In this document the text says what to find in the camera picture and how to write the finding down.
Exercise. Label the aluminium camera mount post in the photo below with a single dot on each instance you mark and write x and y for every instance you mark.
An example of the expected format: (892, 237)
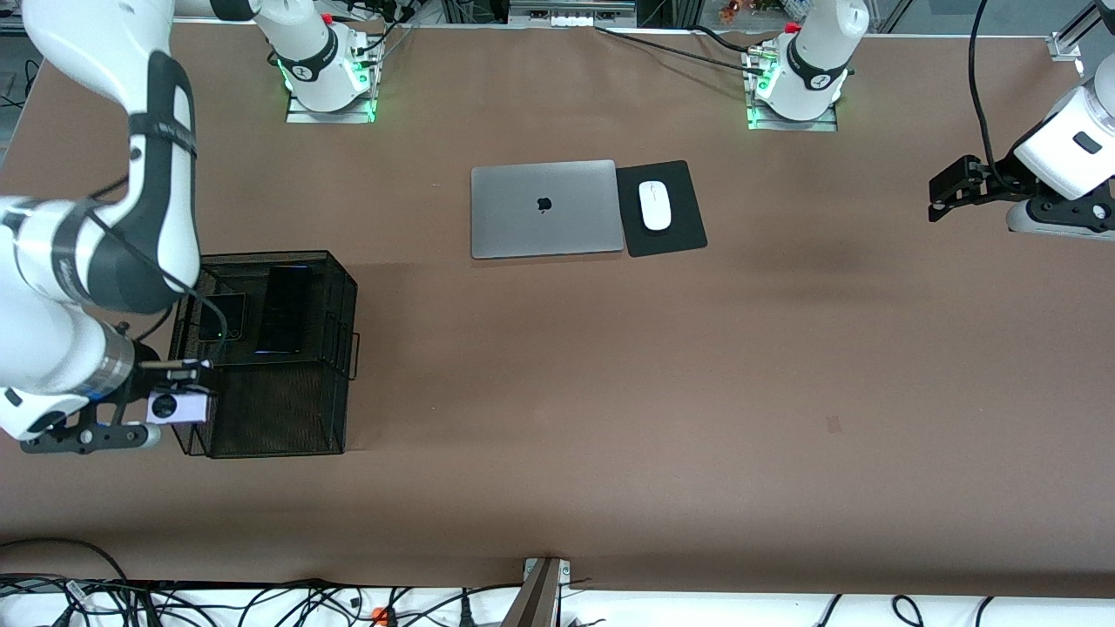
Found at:
(540, 601)

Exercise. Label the white computer mouse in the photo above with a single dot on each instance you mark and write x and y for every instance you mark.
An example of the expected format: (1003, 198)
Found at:
(655, 209)

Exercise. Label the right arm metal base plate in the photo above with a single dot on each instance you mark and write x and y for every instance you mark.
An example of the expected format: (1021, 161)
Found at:
(300, 117)

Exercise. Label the silver closed laptop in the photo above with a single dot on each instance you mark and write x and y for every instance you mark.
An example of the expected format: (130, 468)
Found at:
(523, 218)

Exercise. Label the aluminium frame corner bracket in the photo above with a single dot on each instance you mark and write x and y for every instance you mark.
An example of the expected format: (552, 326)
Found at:
(1067, 43)

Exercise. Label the white power strip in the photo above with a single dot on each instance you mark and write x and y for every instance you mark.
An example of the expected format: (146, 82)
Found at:
(571, 17)

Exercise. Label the black mouse pad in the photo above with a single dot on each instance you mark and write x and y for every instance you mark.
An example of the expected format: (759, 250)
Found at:
(679, 239)

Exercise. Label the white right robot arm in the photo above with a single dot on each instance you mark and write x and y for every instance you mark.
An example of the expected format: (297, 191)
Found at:
(43, 348)

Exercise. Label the black square flip phone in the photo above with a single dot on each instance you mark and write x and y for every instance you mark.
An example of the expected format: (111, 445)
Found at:
(222, 315)

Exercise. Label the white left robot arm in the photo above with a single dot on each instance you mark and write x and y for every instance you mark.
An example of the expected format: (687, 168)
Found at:
(814, 61)

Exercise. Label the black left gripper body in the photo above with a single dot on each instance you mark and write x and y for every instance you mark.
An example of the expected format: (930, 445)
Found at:
(999, 175)

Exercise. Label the black slab smartphone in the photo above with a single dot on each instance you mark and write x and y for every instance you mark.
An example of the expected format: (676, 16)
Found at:
(283, 309)

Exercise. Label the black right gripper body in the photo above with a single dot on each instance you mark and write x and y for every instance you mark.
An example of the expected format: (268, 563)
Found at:
(149, 358)

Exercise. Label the lilac square flip phone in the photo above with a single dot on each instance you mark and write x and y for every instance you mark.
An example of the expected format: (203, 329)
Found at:
(179, 409)

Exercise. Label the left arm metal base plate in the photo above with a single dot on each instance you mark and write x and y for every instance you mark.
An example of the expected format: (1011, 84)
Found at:
(766, 124)

